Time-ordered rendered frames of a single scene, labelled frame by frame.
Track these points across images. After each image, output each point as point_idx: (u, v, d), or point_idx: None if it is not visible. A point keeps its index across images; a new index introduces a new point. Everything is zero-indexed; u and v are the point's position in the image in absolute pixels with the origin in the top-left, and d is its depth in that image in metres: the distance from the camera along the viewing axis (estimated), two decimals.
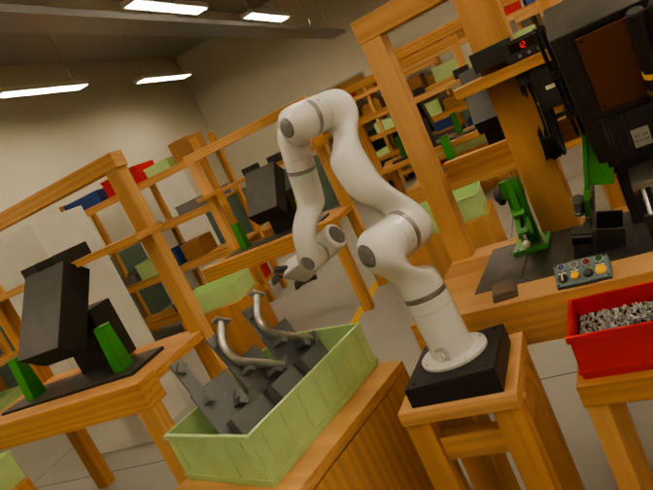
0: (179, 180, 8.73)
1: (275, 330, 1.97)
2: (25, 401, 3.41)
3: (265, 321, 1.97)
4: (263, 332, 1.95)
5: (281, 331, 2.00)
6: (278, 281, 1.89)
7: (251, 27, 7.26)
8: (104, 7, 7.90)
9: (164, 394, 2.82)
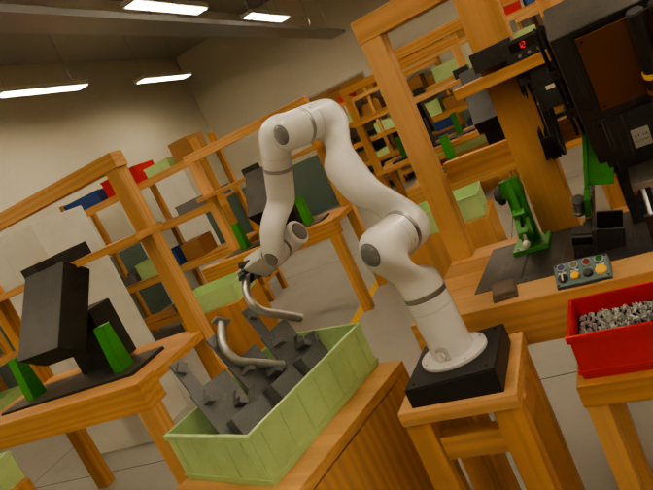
0: (179, 180, 8.73)
1: (264, 307, 1.95)
2: (25, 401, 3.41)
3: (254, 298, 1.95)
4: (253, 309, 1.94)
5: (270, 308, 1.98)
6: (244, 277, 1.95)
7: (251, 27, 7.26)
8: (104, 7, 7.90)
9: (164, 394, 2.82)
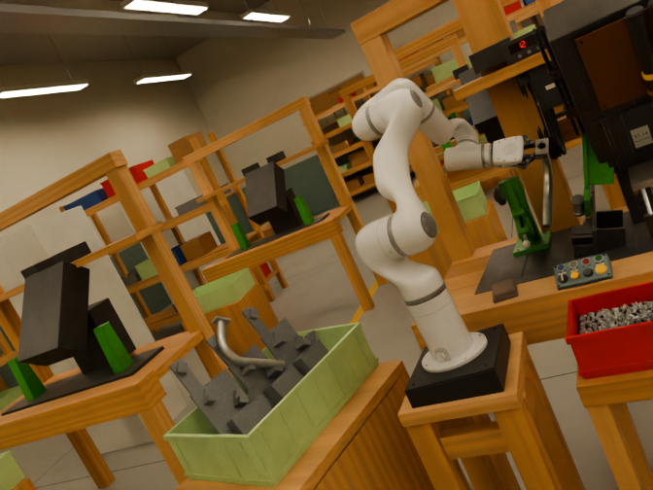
0: (179, 180, 8.73)
1: (543, 184, 1.92)
2: (25, 401, 3.41)
3: (544, 170, 1.91)
4: None
5: (546, 191, 1.90)
6: None
7: (251, 27, 7.26)
8: (104, 7, 7.90)
9: (164, 394, 2.82)
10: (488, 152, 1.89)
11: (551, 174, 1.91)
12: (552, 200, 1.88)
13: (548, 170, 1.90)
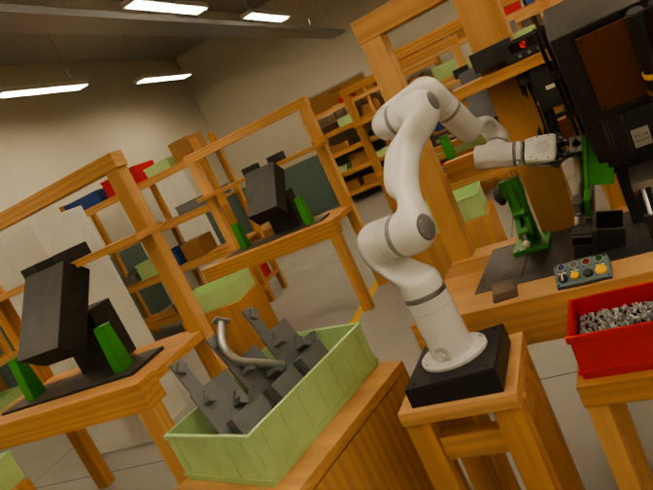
0: (179, 180, 8.73)
1: (574, 182, 1.88)
2: (25, 401, 3.41)
3: (576, 168, 1.87)
4: None
5: (578, 190, 1.85)
6: (569, 146, 1.83)
7: (251, 27, 7.26)
8: (104, 7, 7.90)
9: (164, 394, 2.82)
10: (520, 150, 1.84)
11: (583, 173, 1.87)
12: None
13: (580, 168, 1.86)
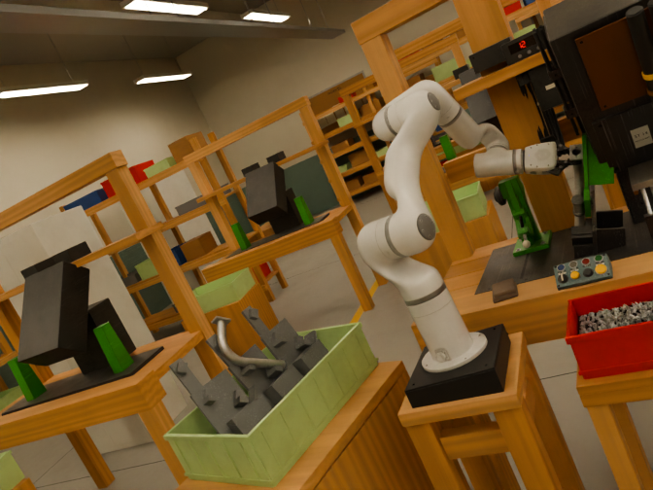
0: (179, 180, 8.73)
1: (574, 191, 1.87)
2: (25, 401, 3.41)
3: (576, 177, 1.86)
4: None
5: None
6: (569, 155, 1.83)
7: (251, 27, 7.26)
8: (104, 7, 7.90)
9: (164, 394, 2.82)
10: (520, 157, 1.84)
11: (583, 182, 1.86)
12: None
13: (580, 177, 1.86)
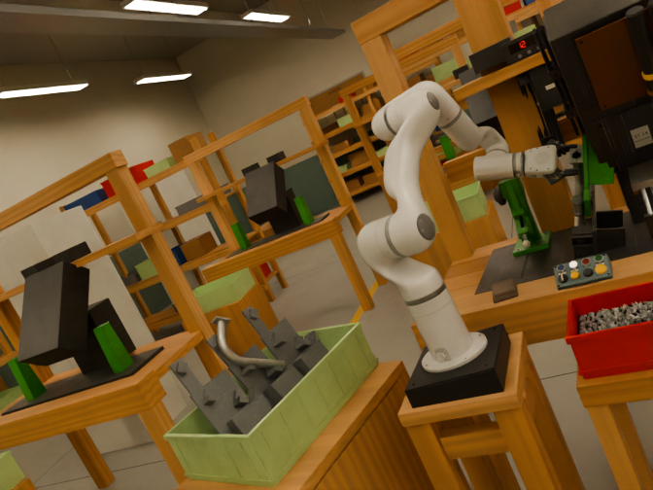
0: (179, 180, 8.73)
1: (574, 193, 1.87)
2: (25, 401, 3.41)
3: (576, 180, 1.86)
4: None
5: None
6: (567, 151, 1.84)
7: (251, 27, 7.26)
8: (104, 7, 7.90)
9: (164, 394, 2.82)
10: (520, 161, 1.83)
11: (583, 185, 1.86)
12: None
13: (580, 180, 1.85)
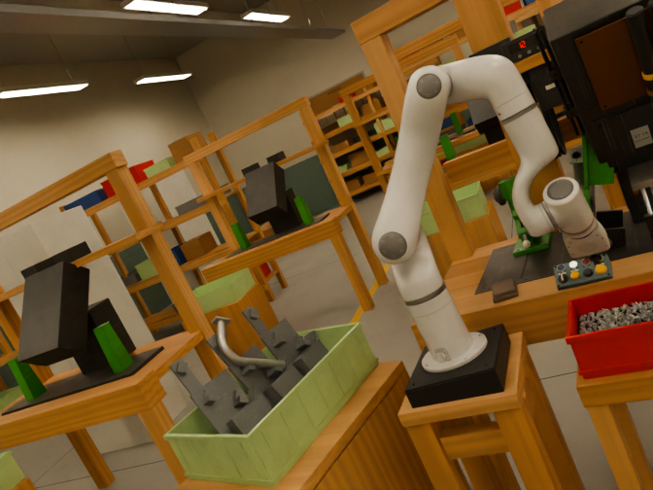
0: (179, 180, 8.73)
1: None
2: (25, 401, 3.41)
3: (576, 180, 1.86)
4: None
5: None
6: None
7: (251, 27, 7.26)
8: (104, 7, 7.90)
9: (164, 394, 2.82)
10: (575, 238, 1.42)
11: (583, 185, 1.86)
12: None
13: (580, 180, 1.85)
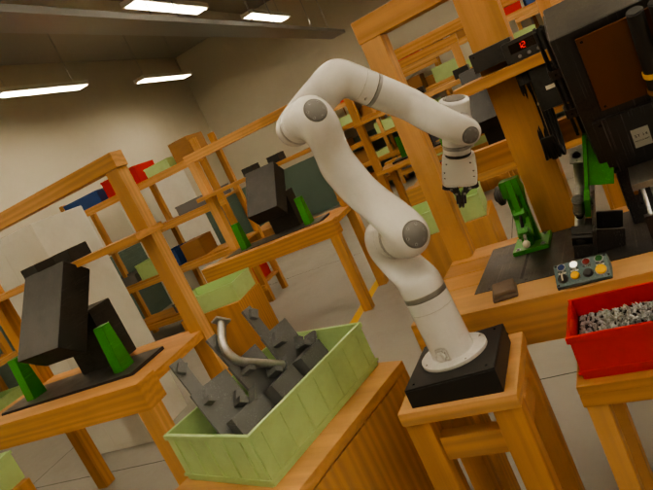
0: (179, 180, 8.73)
1: (574, 193, 1.87)
2: (25, 401, 3.41)
3: (576, 180, 1.86)
4: None
5: None
6: (460, 198, 1.68)
7: (251, 27, 7.26)
8: (104, 7, 7.90)
9: (164, 394, 2.82)
10: None
11: (583, 185, 1.86)
12: None
13: (580, 180, 1.85)
